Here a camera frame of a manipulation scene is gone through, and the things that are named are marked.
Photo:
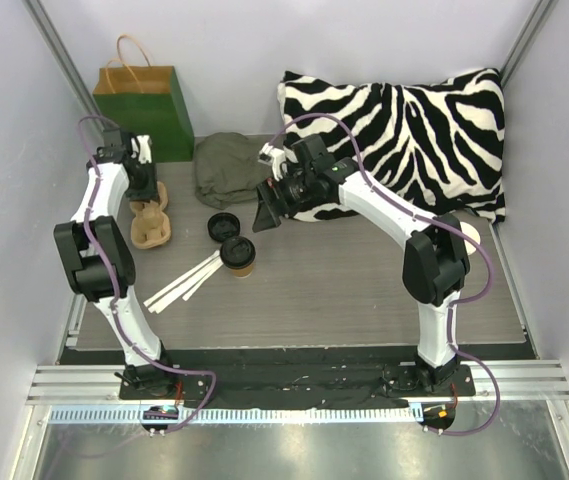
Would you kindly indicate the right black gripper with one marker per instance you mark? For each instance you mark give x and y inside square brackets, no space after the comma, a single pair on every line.
[274,200]

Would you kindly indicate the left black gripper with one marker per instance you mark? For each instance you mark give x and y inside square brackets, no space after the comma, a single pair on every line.
[143,193]

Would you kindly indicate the brown pulp cup carrier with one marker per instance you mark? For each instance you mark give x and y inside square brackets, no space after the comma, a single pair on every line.
[150,226]

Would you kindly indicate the black plastic cup lid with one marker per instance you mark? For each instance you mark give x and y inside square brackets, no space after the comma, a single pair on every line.
[223,225]

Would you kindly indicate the green paper gift bag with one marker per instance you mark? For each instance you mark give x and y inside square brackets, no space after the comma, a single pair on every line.
[146,99]

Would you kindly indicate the brown paper cups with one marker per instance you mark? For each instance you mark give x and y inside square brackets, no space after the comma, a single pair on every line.
[473,238]

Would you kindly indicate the brown paper coffee cup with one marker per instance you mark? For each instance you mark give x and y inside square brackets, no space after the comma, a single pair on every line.
[242,272]

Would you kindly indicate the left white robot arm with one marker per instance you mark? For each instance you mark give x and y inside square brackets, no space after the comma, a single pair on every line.
[98,263]

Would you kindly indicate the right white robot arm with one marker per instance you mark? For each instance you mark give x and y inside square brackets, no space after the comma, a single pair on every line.
[435,260]

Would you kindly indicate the olive green folded cloth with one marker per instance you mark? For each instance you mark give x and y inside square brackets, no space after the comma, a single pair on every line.
[226,169]

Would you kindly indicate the white paper straw middle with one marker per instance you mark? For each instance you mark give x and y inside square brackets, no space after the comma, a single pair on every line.
[180,279]

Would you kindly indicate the white paper straw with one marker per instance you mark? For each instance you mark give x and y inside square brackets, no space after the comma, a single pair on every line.
[162,303]
[180,279]
[202,278]

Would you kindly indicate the white paper straw upper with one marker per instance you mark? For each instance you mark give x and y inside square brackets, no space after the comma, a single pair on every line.
[202,278]

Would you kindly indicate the white paper straw lower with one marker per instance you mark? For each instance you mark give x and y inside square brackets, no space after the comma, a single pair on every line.
[162,303]

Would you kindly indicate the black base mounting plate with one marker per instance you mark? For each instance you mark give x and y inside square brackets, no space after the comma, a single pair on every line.
[302,378]

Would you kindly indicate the zebra print pillow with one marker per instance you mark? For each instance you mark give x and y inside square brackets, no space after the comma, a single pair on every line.
[439,146]

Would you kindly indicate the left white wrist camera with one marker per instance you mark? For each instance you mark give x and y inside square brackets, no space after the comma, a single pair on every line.
[141,147]

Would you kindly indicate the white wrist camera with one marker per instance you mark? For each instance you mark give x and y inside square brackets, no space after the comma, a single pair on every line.
[141,147]
[275,158]

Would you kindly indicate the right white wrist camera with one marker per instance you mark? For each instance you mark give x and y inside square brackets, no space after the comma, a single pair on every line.
[275,158]

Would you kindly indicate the aluminium front rail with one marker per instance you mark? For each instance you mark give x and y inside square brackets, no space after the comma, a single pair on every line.
[86,394]

